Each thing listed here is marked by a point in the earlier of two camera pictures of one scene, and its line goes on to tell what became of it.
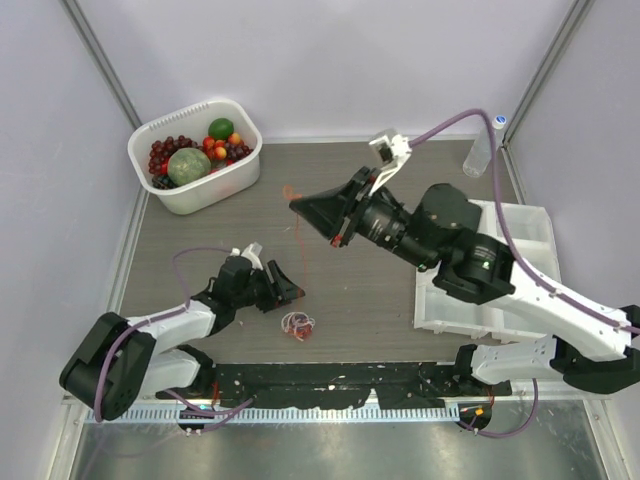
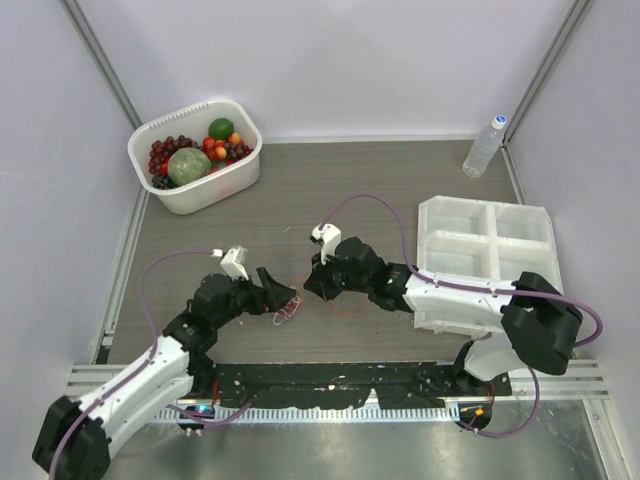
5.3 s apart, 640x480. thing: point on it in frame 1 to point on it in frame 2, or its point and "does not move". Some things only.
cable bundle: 298,324 to 286,312
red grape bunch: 161,150 does not move
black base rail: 339,385 does not move
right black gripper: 328,213 to 319,282
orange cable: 287,191 to 344,314
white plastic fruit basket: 191,124 does not move
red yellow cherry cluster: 218,148 does not move
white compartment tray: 525,231 does not move
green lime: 221,129 does not move
